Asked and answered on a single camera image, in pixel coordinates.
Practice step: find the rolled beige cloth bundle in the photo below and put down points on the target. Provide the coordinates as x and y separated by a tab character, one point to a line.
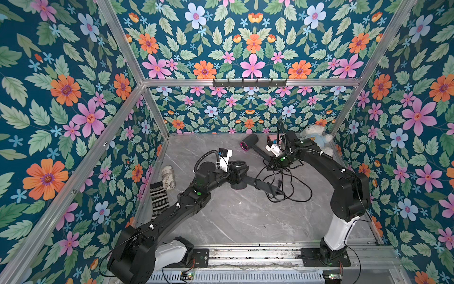
168	178

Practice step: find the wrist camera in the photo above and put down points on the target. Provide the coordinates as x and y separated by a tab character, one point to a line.
274	148
224	156

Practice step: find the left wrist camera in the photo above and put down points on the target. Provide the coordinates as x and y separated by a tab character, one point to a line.
224	156

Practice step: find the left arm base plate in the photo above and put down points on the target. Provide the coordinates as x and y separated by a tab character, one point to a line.
197	258

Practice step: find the pink hair dryer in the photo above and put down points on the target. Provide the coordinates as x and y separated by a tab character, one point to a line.
272	138

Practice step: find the black white striped sock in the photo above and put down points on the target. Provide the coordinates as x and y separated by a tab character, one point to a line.
159	198

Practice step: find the white slotted vent strip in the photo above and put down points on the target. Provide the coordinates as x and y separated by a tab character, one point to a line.
240	277

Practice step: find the small green circuit board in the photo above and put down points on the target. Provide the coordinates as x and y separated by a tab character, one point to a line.
187	276

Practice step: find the black hook rail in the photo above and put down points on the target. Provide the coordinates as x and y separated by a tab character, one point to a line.
240	83

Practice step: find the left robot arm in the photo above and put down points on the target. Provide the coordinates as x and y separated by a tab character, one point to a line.
138	254

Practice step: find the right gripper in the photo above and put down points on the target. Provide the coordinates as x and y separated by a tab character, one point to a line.
280	156

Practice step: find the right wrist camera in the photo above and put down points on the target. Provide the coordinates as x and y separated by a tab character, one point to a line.
274	148

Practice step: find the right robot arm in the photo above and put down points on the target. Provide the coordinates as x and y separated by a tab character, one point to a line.
351	195

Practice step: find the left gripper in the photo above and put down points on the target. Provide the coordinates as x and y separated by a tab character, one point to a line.
227	176

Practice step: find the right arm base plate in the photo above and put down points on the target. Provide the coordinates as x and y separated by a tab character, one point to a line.
323	257

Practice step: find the white teddy bear blue shirt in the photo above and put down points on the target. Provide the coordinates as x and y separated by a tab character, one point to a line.
317	134

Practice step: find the dark grey hair dryer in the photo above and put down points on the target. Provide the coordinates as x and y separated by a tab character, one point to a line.
248	179
250	143

